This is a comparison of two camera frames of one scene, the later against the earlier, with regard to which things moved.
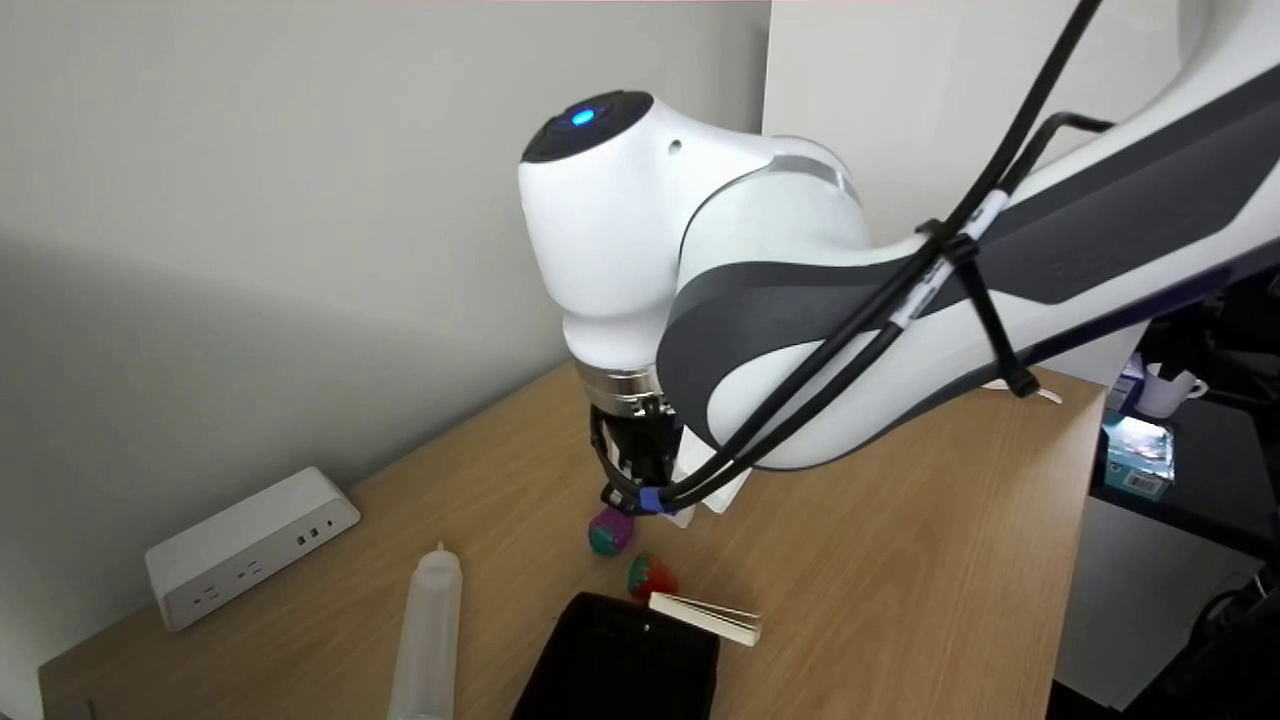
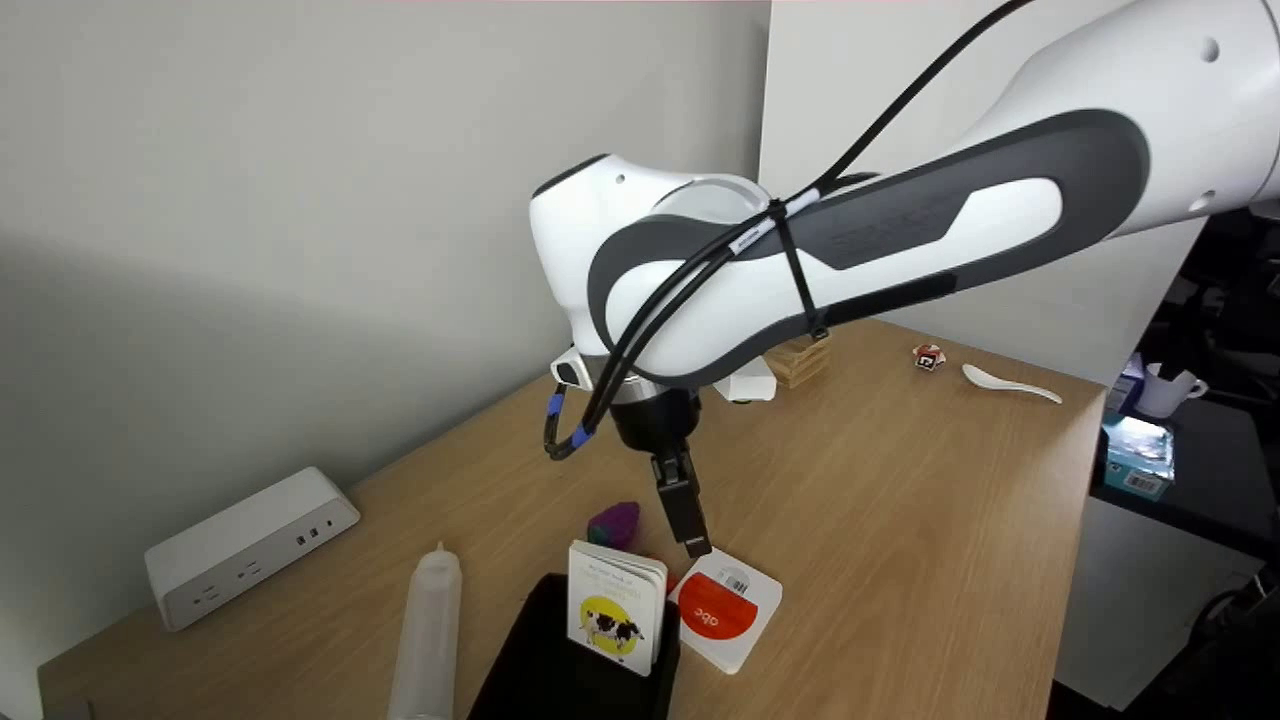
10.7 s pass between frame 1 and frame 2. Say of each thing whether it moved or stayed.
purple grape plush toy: stayed
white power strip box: stayed
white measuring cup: stayed
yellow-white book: moved
